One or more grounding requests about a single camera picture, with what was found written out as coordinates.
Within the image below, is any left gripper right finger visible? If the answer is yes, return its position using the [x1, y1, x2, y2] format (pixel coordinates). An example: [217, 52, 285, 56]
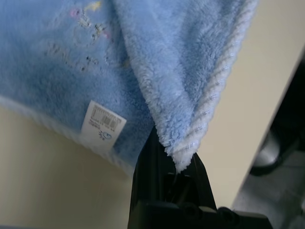
[183, 152, 217, 208]

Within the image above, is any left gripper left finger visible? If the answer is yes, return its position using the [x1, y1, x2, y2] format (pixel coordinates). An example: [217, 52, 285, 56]
[128, 124, 177, 216]

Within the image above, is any light blue towel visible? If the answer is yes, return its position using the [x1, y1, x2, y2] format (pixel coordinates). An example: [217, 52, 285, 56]
[0, 0, 259, 177]

